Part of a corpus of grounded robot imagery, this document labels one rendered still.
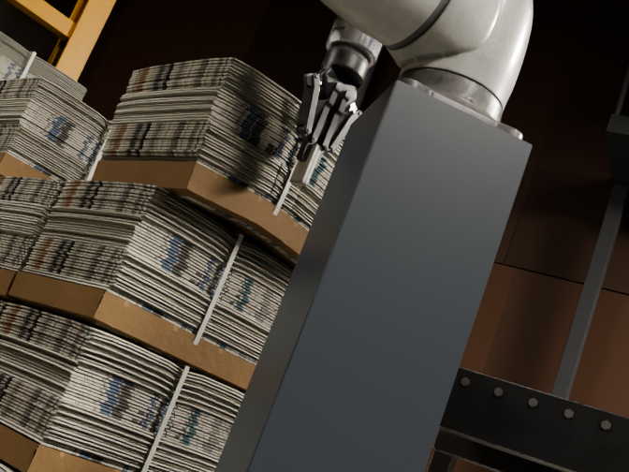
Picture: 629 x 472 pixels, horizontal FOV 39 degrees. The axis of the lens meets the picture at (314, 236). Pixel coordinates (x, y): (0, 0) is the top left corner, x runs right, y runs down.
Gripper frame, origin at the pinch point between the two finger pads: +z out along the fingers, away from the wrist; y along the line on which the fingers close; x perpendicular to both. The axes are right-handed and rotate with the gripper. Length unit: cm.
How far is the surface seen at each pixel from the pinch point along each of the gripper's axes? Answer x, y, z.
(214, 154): -4.4, 13.9, 5.7
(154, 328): -8.8, 8.4, 33.0
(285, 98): -5.1, 4.9, -9.5
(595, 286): -127, -317, -98
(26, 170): -66, 13, 9
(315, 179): -4.8, -7.2, -1.0
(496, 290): -185, -315, -88
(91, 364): -8.8, 16.1, 41.6
